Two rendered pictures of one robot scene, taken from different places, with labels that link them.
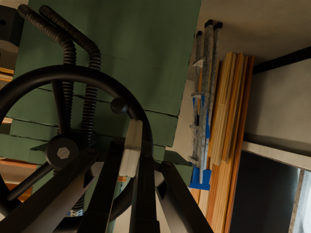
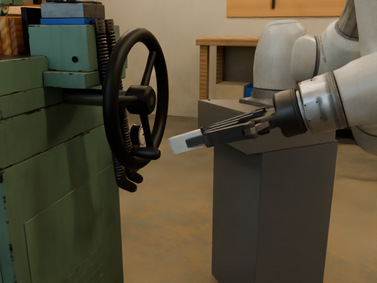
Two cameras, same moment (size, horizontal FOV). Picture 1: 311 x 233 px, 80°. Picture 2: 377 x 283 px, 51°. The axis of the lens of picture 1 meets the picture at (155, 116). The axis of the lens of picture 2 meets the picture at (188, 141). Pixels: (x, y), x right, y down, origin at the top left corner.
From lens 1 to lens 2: 0.69 m
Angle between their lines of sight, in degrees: 80
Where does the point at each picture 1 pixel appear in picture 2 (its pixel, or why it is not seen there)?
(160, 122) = (17, 149)
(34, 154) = (123, 74)
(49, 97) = (97, 119)
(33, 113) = not seen: hidden behind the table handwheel
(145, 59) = (51, 211)
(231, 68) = not seen: outside the picture
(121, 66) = (65, 186)
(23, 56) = not seen: hidden behind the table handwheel
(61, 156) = (152, 97)
